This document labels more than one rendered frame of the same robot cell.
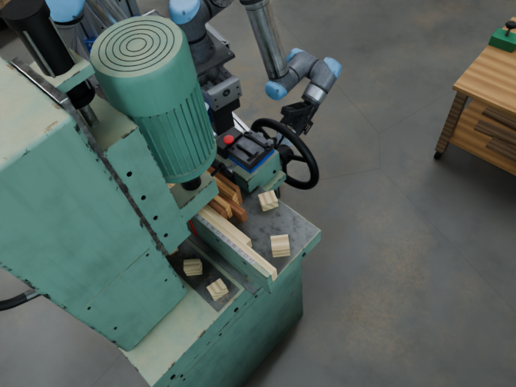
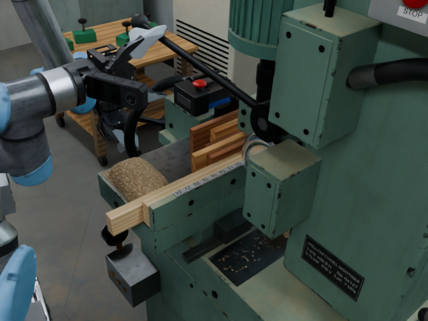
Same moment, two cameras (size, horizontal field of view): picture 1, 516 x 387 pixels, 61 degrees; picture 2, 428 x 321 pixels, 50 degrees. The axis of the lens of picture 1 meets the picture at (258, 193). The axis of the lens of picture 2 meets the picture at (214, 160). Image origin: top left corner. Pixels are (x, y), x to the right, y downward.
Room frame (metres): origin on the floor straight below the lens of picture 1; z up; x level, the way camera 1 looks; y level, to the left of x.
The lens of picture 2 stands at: (0.81, 0.95, 1.48)
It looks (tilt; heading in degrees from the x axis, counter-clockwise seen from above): 37 degrees down; 267
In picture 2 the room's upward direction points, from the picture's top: 3 degrees clockwise
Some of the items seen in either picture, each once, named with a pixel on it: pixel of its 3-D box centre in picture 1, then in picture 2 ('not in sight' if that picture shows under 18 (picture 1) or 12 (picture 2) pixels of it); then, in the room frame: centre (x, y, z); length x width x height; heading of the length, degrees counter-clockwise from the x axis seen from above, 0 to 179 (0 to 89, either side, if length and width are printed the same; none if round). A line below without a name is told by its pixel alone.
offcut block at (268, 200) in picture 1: (268, 200); not in sight; (0.65, -0.02, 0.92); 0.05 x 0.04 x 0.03; 100
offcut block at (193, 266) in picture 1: (193, 267); not in sight; (0.53, 0.22, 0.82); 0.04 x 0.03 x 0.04; 85
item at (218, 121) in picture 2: (215, 177); (227, 130); (0.74, 0.11, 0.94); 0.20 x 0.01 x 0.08; 38
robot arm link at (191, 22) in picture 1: (187, 14); not in sight; (1.46, 0.13, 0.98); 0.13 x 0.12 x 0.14; 132
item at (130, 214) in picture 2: (180, 189); (230, 166); (0.74, 0.22, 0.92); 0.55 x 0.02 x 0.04; 38
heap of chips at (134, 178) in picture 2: not in sight; (138, 175); (0.92, 0.25, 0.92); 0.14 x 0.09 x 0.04; 128
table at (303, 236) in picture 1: (229, 190); (226, 148); (0.74, 0.08, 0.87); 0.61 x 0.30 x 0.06; 38
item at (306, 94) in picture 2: not in sight; (319, 76); (0.65, 0.43, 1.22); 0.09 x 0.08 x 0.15; 128
